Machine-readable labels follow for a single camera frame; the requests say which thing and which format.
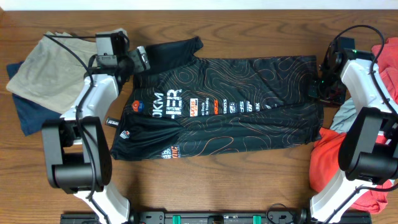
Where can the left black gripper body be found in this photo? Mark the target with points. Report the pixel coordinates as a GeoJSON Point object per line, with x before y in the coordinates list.
{"type": "Point", "coordinates": [138, 61]}

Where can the folded navy blue garment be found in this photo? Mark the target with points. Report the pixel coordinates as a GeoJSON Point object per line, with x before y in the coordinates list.
{"type": "Point", "coordinates": [32, 115]}

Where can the black patterned cycling jersey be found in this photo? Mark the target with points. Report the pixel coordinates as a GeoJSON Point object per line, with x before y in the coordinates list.
{"type": "Point", "coordinates": [185, 106]}

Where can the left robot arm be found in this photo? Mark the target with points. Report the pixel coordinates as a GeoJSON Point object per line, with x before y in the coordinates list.
{"type": "Point", "coordinates": [77, 156]}

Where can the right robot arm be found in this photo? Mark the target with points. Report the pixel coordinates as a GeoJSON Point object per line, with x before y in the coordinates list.
{"type": "Point", "coordinates": [367, 157]}

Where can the light grey t-shirt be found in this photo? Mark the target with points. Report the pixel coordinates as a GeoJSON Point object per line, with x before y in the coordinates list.
{"type": "Point", "coordinates": [344, 117]}

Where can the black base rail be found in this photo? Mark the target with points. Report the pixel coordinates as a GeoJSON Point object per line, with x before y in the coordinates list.
{"type": "Point", "coordinates": [273, 216]}

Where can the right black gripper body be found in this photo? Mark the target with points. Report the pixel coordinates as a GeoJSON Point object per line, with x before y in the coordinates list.
{"type": "Point", "coordinates": [329, 91]}

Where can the red t-shirt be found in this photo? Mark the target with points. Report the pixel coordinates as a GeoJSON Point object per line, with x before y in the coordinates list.
{"type": "Point", "coordinates": [324, 157]}

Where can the folded khaki trousers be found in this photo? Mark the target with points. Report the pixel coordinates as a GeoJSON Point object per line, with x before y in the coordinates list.
{"type": "Point", "coordinates": [53, 76]}

